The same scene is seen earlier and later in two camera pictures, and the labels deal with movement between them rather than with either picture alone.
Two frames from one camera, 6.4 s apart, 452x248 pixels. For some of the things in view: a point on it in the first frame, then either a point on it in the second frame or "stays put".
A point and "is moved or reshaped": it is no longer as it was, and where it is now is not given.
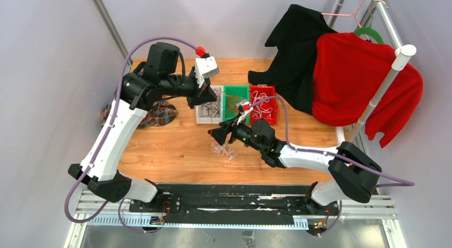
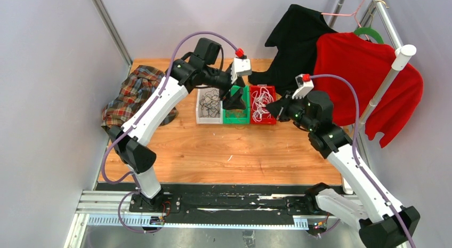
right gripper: (220, 134) to (281, 107)
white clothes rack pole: (403, 54) stays put
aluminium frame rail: (111, 25) stays put
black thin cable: (210, 109) stays put
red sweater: (348, 73) stays put
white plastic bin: (211, 112) stays put
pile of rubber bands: (260, 112) is moved or reshaped
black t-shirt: (295, 35) stays put
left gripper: (209, 96) to (235, 101)
